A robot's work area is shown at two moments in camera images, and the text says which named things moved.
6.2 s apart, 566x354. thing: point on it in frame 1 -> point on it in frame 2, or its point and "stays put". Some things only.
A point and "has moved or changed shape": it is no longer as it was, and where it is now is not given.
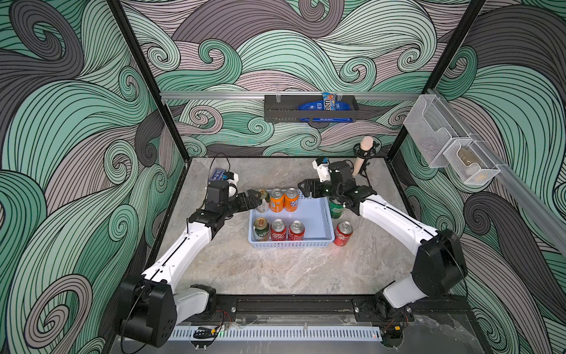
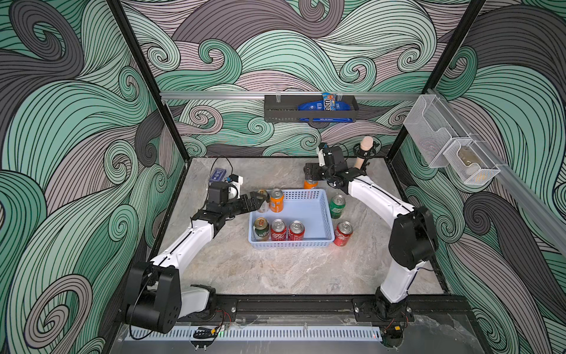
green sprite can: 335,208 stays put
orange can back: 276,200 stays put
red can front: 296,231 stays put
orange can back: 291,199 has moved or changed shape
